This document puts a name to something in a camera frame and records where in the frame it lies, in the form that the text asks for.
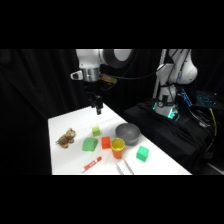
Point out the small light green cube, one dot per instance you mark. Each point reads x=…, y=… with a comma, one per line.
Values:
x=96, y=131

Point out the red pen with white label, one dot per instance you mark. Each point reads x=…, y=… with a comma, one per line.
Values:
x=91, y=164

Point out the black cloth-covered stand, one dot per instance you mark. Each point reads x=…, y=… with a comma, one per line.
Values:
x=173, y=136

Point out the red orange cube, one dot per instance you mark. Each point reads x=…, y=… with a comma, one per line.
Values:
x=106, y=142

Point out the keyboard with blue backlight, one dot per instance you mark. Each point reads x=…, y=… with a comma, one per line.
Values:
x=205, y=99

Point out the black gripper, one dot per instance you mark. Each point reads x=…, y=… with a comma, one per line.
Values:
x=94, y=98

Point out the black curtain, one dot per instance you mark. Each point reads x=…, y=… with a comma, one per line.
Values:
x=33, y=93

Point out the grey bowl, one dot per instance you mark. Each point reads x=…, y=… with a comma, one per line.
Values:
x=128, y=133

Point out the orange cup with yellow inside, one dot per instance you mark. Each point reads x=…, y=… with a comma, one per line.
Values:
x=118, y=148

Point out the brown plush tiger toy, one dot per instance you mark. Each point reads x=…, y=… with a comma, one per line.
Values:
x=66, y=138

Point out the brown circuit board on wrist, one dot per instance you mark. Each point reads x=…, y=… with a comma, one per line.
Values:
x=108, y=79

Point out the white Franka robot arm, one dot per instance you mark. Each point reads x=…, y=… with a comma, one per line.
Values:
x=90, y=61

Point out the green rounded block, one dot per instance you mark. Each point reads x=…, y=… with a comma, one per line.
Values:
x=90, y=144

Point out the grey blue pen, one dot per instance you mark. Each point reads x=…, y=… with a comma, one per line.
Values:
x=119, y=169
x=128, y=167

